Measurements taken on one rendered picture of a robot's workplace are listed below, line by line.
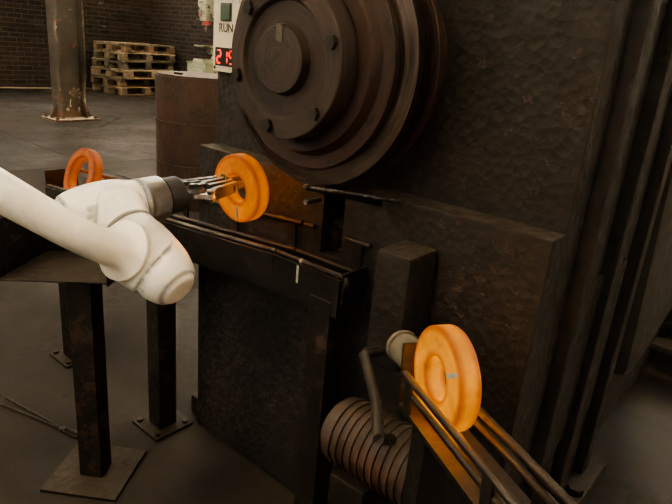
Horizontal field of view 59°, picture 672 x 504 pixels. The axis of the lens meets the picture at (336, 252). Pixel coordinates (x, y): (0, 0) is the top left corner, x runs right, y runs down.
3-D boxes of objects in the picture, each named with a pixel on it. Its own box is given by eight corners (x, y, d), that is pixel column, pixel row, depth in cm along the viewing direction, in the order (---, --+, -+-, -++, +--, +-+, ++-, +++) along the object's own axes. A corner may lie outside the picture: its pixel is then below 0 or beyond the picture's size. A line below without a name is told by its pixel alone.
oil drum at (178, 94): (206, 187, 467) (207, 70, 437) (257, 204, 431) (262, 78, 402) (139, 197, 423) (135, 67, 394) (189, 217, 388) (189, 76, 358)
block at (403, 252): (393, 343, 125) (407, 236, 117) (425, 358, 121) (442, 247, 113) (362, 360, 118) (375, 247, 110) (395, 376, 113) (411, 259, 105)
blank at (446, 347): (439, 431, 92) (419, 433, 91) (426, 331, 96) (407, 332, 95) (491, 432, 77) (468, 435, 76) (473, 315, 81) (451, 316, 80)
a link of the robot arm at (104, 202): (118, 209, 119) (154, 248, 113) (40, 225, 108) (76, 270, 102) (125, 164, 113) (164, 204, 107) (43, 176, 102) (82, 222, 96)
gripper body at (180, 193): (151, 210, 122) (188, 201, 128) (175, 220, 117) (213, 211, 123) (148, 174, 119) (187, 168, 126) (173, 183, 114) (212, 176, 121)
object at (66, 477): (62, 439, 172) (42, 200, 148) (150, 452, 170) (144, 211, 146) (20, 488, 152) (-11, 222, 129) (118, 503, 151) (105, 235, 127)
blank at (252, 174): (222, 149, 137) (210, 151, 134) (268, 155, 127) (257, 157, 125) (227, 214, 142) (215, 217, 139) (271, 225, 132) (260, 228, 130)
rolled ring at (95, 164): (100, 171, 183) (109, 174, 186) (83, 135, 193) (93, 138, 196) (72, 214, 190) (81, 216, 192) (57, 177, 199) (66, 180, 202)
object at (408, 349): (439, 401, 97) (445, 340, 94) (440, 403, 96) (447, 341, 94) (396, 404, 95) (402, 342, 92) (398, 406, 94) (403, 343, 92)
